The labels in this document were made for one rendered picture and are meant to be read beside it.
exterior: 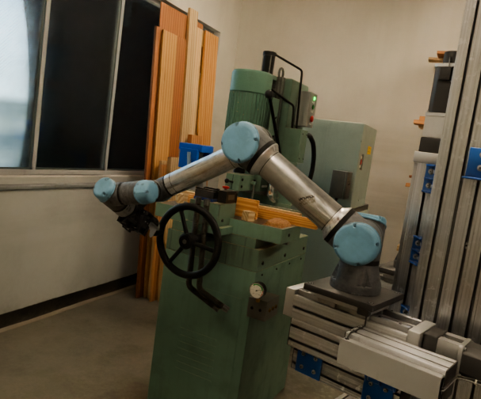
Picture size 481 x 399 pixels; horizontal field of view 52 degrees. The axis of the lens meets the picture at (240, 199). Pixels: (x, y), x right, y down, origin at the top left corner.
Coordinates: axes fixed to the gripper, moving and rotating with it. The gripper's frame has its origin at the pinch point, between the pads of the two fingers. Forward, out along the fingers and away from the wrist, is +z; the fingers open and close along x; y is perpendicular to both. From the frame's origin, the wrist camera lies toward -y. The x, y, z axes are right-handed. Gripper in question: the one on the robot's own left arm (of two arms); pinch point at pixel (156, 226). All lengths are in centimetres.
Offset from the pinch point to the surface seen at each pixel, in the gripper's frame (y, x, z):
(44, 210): -9, -117, 54
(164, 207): -15.0, -14.4, 18.7
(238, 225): -14.3, 22.0, 19.0
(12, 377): 74, -70, 42
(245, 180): -37.0, 14.2, 25.0
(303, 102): -84, 25, 29
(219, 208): -15.2, 17.7, 7.6
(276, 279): -5, 33, 52
